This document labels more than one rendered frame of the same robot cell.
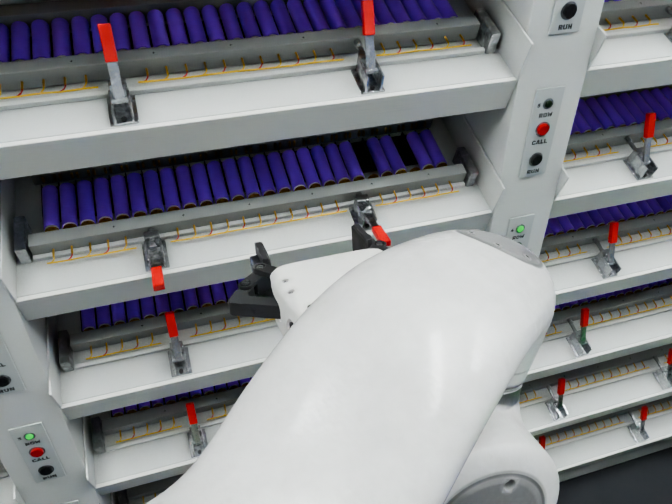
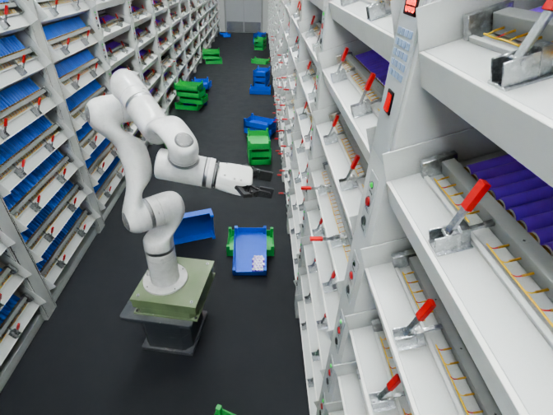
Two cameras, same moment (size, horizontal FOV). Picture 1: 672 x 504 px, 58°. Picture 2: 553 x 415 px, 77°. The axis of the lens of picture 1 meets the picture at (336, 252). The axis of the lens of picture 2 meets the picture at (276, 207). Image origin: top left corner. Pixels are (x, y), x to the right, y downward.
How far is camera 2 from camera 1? 1.06 m
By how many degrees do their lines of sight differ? 79
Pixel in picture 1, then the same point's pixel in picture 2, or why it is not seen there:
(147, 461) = (309, 257)
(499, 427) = (162, 153)
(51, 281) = (317, 175)
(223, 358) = (318, 245)
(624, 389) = not seen: outside the picture
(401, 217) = (338, 256)
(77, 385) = (313, 212)
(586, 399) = not seen: outside the picture
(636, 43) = (401, 304)
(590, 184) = (364, 357)
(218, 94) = (339, 155)
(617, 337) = not seen: outside the picture
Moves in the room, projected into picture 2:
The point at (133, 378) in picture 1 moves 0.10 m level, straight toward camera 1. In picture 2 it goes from (313, 224) to (289, 226)
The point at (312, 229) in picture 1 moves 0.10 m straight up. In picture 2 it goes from (333, 227) to (337, 200)
